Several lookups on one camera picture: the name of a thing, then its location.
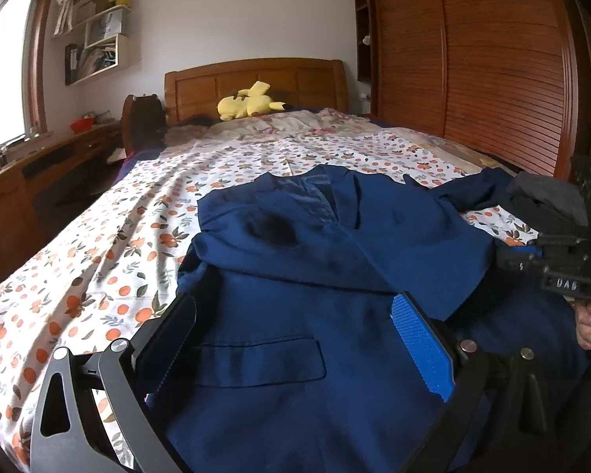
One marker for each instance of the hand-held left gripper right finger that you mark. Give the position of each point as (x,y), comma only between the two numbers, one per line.
(421,350)

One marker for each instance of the dark brown chair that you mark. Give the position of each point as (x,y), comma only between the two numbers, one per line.
(143,123)

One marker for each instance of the white wall shelf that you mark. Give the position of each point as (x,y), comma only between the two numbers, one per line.
(103,39)

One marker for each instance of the orange floral bedsheet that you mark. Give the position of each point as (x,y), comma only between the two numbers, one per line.
(128,236)

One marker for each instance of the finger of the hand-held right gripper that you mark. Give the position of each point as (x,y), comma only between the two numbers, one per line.
(519,258)

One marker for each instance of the wooden open side shelf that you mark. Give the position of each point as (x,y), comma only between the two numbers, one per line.
(363,29)

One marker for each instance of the navy blue suit jacket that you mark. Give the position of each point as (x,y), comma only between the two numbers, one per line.
(325,305)

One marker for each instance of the wooden desk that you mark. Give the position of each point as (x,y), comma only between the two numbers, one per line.
(34,192)

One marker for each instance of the dark grey cloth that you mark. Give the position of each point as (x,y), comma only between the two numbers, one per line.
(546,202)

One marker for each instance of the window with wooden frame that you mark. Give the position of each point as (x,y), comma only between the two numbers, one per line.
(5,69)

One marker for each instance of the wooden slatted wardrobe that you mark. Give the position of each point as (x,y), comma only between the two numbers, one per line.
(473,59)

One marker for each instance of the yellow plush toy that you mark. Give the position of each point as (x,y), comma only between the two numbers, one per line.
(248,102)

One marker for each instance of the red bowl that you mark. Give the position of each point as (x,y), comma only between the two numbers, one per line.
(82,125)

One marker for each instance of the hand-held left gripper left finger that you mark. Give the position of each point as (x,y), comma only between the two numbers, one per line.
(170,337)

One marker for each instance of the wooden bed headboard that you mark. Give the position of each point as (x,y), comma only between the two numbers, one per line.
(256,83)

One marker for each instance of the beige patterned quilt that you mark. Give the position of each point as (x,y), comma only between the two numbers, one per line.
(325,120)

